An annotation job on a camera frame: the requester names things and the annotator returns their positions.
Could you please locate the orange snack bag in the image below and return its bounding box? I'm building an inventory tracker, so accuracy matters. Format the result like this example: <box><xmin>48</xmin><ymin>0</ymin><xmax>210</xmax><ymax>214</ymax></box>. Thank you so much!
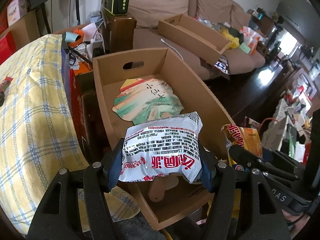
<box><xmin>221</xmin><ymin>124</ymin><xmax>263</xmax><ymax>171</ymax></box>

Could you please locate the grey white snack bag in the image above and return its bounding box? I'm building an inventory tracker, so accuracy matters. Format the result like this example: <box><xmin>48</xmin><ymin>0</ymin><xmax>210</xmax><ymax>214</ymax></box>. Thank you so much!
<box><xmin>119</xmin><ymin>112</ymin><xmax>203</xmax><ymax>184</ymax></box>

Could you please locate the pink mouse-ear handheld fan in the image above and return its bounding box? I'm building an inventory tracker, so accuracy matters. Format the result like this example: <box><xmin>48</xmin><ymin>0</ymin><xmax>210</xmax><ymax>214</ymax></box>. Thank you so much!
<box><xmin>148</xmin><ymin>175</ymin><xmax>179</xmax><ymax>203</ymax></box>

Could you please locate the painted folding paper fan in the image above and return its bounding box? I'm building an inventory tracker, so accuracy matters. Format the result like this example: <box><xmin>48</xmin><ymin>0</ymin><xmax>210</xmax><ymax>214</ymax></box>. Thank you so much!
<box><xmin>112</xmin><ymin>78</ymin><xmax>184</xmax><ymax>125</ymax></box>

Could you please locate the person right hand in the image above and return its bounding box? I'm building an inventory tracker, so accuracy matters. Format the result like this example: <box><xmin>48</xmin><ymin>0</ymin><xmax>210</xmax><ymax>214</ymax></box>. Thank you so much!
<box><xmin>282</xmin><ymin>210</ymin><xmax>310</xmax><ymax>239</ymax></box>

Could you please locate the large open cardboard box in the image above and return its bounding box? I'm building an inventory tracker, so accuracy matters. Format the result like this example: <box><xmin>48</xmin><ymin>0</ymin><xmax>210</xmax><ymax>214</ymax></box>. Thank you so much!
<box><xmin>93</xmin><ymin>48</ymin><xmax>233</xmax><ymax>230</ymax></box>

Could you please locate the yellow checkered tablecloth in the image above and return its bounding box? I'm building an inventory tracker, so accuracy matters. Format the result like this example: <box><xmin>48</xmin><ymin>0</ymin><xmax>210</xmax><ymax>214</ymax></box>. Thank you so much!
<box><xmin>0</xmin><ymin>33</ymin><xmax>141</xmax><ymax>235</ymax></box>

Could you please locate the red snack packet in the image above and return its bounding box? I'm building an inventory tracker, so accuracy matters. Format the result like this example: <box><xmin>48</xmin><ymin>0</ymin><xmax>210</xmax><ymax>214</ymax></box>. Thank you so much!
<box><xmin>0</xmin><ymin>76</ymin><xmax>13</xmax><ymax>92</ymax></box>

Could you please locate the yellow plastic bag on sofa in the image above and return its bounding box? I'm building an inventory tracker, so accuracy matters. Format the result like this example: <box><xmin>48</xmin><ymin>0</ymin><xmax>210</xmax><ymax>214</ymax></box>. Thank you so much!
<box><xmin>220</xmin><ymin>28</ymin><xmax>243</xmax><ymax>49</ymax></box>

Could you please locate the shallow cardboard tray on sofa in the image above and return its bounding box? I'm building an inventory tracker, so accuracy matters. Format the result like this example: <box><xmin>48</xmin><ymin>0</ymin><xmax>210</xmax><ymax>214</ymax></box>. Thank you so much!
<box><xmin>158</xmin><ymin>14</ymin><xmax>228</xmax><ymax>66</ymax></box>

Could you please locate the red gift box lower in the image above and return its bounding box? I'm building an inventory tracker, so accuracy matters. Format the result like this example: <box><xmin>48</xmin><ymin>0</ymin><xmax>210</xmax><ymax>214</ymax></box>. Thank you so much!
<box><xmin>0</xmin><ymin>31</ymin><xmax>17</xmax><ymax>64</ymax></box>

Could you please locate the brown sofa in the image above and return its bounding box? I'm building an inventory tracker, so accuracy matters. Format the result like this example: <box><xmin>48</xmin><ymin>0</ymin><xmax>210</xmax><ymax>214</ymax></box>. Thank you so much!
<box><xmin>129</xmin><ymin>0</ymin><xmax>265</xmax><ymax>80</ymax></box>

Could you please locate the pink small box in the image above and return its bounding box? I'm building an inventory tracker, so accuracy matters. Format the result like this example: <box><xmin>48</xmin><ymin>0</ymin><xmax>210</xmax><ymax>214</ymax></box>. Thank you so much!
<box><xmin>7</xmin><ymin>0</ymin><xmax>28</xmax><ymax>26</ymax></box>

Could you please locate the white charging cable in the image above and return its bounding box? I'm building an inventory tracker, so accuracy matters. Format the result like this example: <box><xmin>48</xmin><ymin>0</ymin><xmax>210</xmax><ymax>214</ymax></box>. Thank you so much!
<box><xmin>159</xmin><ymin>38</ymin><xmax>185</xmax><ymax>61</ymax></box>

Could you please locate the brown cardboard box by wall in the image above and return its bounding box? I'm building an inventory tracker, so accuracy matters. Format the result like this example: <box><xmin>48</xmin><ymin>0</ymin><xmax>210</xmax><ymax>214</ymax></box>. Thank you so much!
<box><xmin>0</xmin><ymin>11</ymin><xmax>41</xmax><ymax>50</ymax></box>

